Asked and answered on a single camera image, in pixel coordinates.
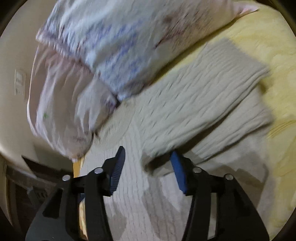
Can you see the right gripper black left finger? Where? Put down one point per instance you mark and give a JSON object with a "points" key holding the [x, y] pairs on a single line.
{"points": [[58, 216]]}

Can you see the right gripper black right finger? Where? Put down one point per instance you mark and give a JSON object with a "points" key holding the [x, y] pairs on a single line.
{"points": [[236, 216]]}

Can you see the grey cable-knit sweater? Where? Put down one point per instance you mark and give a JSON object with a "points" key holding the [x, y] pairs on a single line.
{"points": [[212, 111]]}

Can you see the pink floral pillow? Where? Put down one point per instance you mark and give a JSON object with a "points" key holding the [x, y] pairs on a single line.
{"points": [[93, 54]]}

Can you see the yellow patterned bed sheet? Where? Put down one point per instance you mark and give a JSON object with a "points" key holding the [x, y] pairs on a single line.
{"points": [[275, 92]]}

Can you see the white wall socket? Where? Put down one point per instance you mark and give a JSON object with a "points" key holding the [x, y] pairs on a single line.
{"points": [[20, 82]]}

